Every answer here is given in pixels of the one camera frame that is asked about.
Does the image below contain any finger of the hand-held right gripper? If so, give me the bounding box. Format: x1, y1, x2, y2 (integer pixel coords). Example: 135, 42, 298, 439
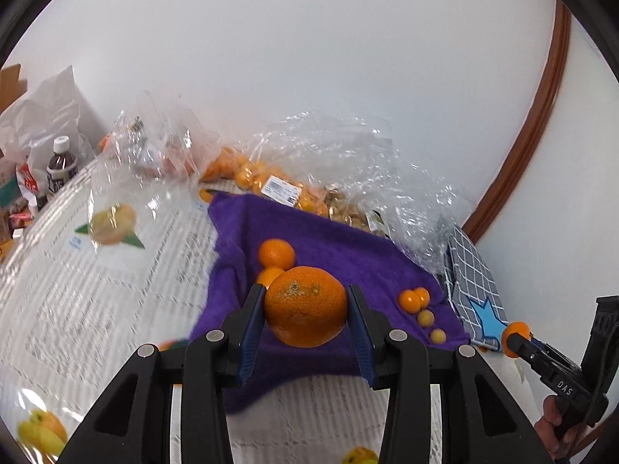
505, 333, 588, 399

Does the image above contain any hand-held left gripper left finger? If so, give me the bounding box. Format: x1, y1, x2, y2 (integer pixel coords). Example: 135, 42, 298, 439
57, 283, 268, 464

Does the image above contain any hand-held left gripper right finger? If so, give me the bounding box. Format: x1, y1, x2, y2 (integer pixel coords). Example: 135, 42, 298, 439
348, 284, 554, 464

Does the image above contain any large orange mandarin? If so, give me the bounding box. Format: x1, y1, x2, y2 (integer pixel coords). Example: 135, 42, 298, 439
263, 266, 349, 348

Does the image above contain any person's right hand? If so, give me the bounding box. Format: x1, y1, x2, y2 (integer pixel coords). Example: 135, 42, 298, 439
534, 395, 577, 464

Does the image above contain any smooth orange fruit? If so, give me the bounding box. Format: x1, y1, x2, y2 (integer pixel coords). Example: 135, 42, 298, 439
255, 266, 286, 292

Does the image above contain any purple towel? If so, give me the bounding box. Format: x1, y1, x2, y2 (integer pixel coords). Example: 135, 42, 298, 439
188, 191, 472, 414

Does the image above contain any grey plaid bag blue star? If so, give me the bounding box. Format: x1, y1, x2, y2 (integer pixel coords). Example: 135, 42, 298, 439
442, 225, 510, 353

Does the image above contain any fruit print tablecloth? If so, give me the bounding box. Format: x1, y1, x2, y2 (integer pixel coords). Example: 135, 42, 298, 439
0, 155, 547, 464

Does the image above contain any clear plastic bag of kumquats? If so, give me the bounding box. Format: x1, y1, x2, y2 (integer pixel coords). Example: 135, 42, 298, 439
198, 142, 334, 218

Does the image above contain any large crinkled clear plastic bag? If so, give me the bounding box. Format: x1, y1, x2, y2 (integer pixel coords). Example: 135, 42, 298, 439
251, 111, 477, 276

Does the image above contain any dark bottle white cap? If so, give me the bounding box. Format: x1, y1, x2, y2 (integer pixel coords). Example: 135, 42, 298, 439
45, 136, 79, 199

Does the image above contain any red white packet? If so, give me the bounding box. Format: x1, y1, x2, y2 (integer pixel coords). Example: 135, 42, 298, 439
16, 162, 49, 213

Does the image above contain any white plastic bag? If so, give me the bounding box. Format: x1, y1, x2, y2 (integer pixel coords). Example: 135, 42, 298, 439
0, 65, 95, 204

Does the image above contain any cardboard box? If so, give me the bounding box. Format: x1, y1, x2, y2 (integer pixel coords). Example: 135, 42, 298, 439
0, 64, 29, 114

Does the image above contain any brown wooden door frame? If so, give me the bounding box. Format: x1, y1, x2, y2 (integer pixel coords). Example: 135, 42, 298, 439
462, 0, 571, 245

